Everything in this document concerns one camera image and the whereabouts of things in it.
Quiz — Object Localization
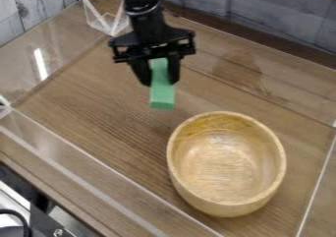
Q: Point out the clear acrylic corner bracket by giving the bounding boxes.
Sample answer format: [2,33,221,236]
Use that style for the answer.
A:
[83,0,131,37]

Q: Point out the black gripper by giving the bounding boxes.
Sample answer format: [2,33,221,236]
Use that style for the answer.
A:
[110,5,197,87]

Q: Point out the wooden bowl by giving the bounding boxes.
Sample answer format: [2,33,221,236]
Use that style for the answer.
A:
[167,111,289,217]

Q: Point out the green rectangular block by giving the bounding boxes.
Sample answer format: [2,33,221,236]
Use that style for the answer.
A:
[150,58,175,110]

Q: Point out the black cable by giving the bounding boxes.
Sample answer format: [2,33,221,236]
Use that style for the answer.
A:
[0,208,31,237]

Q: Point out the black metal mount bracket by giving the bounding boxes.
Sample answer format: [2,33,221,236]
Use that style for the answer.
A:
[30,198,77,237]

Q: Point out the clear acrylic enclosure walls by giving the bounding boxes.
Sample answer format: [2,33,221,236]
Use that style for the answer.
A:
[0,5,336,237]

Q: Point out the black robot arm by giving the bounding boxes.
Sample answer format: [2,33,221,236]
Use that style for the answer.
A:
[110,0,197,87]

